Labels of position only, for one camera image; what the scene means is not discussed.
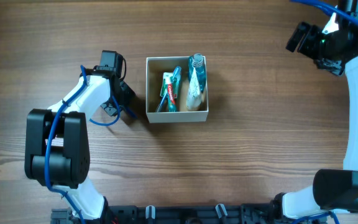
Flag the blue disposable razor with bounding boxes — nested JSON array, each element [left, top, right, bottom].
[[124, 106, 137, 119]]

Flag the green Dettol soap bar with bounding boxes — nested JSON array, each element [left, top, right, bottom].
[[160, 72, 181, 99]]

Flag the Colgate toothpaste tube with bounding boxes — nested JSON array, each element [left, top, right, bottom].
[[165, 77, 177, 112]]

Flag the blue white toothbrush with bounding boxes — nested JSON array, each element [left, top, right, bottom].
[[155, 66, 181, 113]]

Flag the white lotion tube with leaves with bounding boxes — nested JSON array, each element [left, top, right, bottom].
[[186, 68, 201, 111]]

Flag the blue Listerine mouthwash bottle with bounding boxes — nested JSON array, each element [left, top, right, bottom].
[[188, 54, 207, 93]]

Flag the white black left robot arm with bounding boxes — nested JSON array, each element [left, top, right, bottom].
[[24, 63, 133, 223]]

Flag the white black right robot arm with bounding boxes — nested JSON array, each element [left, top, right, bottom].
[[272, 22, 358, 220]]

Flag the white open cardboard box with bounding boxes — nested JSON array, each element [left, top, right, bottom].
[[145, 57, 209, 123]]

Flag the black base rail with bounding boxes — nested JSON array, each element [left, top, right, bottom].
[[50, 202, 285, 224]]

